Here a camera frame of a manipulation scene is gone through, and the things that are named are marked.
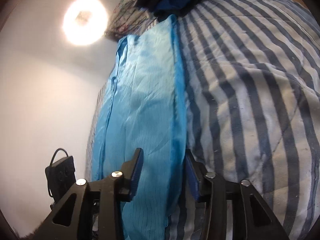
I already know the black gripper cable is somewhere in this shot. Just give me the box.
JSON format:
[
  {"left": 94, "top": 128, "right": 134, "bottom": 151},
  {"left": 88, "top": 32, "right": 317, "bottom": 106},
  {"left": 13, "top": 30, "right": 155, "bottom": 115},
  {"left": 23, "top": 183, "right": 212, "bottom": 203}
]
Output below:
[{"left": 50, "top": 148, "right": 71, "bottom": 167}]

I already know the light blue jacket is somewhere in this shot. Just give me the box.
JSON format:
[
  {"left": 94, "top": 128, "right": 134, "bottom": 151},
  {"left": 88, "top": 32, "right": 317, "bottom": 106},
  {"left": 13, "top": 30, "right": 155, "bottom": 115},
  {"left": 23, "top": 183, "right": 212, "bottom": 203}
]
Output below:
[{"left": 91, "top": 14, "right": 188, "bottom": 240}]

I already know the ring light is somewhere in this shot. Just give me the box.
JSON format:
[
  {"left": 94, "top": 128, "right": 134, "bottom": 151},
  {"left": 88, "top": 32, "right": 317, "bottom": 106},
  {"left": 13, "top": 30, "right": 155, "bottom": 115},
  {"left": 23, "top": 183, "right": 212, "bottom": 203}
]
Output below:
[{"left": 63, "top": 0, "right": 109, "bottom": 46}]

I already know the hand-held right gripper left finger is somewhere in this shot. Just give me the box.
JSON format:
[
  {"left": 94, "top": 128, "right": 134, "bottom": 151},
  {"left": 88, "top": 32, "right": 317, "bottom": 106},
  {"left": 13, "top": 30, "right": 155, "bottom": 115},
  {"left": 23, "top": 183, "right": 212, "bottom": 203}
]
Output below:
[{"left": 41, "top": 148, "right": 144, "bottom": 240}]

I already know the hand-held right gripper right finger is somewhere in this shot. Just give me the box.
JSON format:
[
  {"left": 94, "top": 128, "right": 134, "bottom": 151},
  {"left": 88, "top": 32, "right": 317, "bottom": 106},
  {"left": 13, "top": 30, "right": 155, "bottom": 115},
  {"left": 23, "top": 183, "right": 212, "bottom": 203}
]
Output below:
[{"left": 185, "top": 149, "right": 292, "bottom": 240}]

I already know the striped bed mattress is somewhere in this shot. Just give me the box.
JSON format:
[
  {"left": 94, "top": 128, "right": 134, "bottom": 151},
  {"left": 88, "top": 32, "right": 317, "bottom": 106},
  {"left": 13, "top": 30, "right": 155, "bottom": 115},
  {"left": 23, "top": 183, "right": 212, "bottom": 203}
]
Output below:
[{"left": 85, "top": 0, "right": 320, "bottom": 240}]

